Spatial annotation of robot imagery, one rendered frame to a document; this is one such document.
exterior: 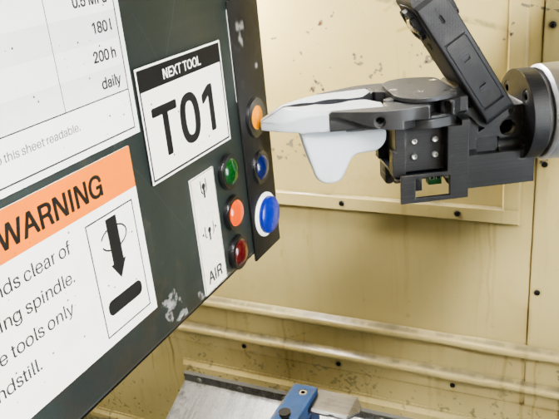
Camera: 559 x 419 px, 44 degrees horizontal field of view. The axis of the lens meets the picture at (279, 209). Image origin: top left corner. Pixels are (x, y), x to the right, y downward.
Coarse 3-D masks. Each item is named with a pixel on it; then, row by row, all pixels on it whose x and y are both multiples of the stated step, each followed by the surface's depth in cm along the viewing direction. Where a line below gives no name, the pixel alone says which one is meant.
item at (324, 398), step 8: (320, 392) 103; (328, 392) 103; (336, 392) 103; (320, 400) 101; (328, 400) 101; (336, 400) 101; (344, 400) 101; (352, 400) 101; (312, 408) 100; (320, 408) 100; (328, 408) 100; (336, 408) 99; (344, 408) 99; (352, 408) 99; (360, 408) 99; (328, 416) 99; (336, 416) 98; (344, 416) 98; (352, 416) 98
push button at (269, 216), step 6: (270, 198) 55; (264, 204) 54; (270, 204) 54; (276, 204) 55; (264, 210) 54; (270, 210) 54; (276, 210) 55; (264, 216) 54; (270, 216) 55; (276, 216) 56; (264, 222) 54; (270, 222) 55; (276, 222) 56; (264, 228) 54; (270, 228) 55
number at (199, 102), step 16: (208, 80) 46; (176, 96) 43; (192, 96) 44; (208, 96) 46; (192, 112) 44; (208, 112) 46; (192, 128) 45; (208, 128) 46; (224, 128) 48; (192, 144) 45
